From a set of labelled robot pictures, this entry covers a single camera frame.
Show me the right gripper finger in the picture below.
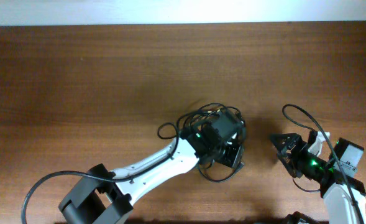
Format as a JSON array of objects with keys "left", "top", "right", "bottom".
[
  {"left": 277, "top": 152, "right": 297, "bottom": 178},
  {"left": 270, "top": 133, "right": 303, "bottom": 154}
]

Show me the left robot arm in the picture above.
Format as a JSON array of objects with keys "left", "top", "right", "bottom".
[{"left": 58, "top": 109, "right": 246, "bottom": 224}]

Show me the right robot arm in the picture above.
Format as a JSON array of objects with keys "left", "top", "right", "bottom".
[{"left": 270, "top": 131, "right": 366, "bottom": 223}]

